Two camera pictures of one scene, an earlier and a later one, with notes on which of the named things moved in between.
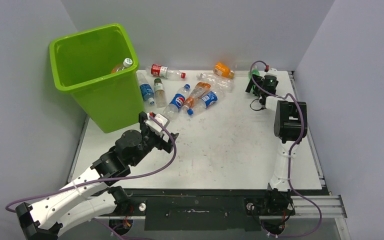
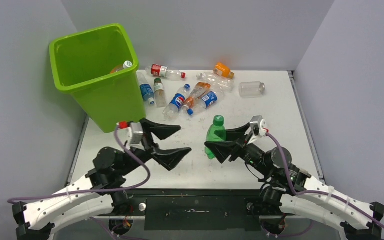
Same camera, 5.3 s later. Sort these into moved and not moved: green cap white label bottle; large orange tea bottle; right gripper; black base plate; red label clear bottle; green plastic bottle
Moved: right gripper; green plastic bottle
Not moved: green cap white label bottle; red label clear bottle; large orange tea bottle; black base plate
